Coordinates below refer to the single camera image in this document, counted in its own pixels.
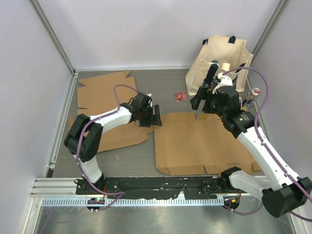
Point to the spare flat cardboard sheet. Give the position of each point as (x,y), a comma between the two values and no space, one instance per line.
(96,96)

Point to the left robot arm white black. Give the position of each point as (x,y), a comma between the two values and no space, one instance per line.
(83,138)

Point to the small red card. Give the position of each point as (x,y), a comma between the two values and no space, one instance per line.
(181,96)

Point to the slotted aluminium cable duct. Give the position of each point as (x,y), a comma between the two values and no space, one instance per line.
(96,202)

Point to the beige paper roll in bag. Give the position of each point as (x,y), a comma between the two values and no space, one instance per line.
(225,67)

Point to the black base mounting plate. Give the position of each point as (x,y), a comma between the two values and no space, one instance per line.
(163,188)

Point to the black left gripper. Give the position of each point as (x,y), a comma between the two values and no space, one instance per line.
(151,121)

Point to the silver blue energy drink can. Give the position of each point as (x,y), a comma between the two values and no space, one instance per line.
(251,98)

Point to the brown cardboard box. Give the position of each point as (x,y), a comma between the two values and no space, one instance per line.
(188,144)

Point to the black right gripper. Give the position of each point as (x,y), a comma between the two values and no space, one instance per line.
(203,93)

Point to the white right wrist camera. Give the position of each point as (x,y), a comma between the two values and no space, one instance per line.
(221,80)

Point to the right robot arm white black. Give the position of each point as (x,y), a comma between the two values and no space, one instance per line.
(284,190)

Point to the beige canvas tote bag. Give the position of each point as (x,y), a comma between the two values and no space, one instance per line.
(222,50)

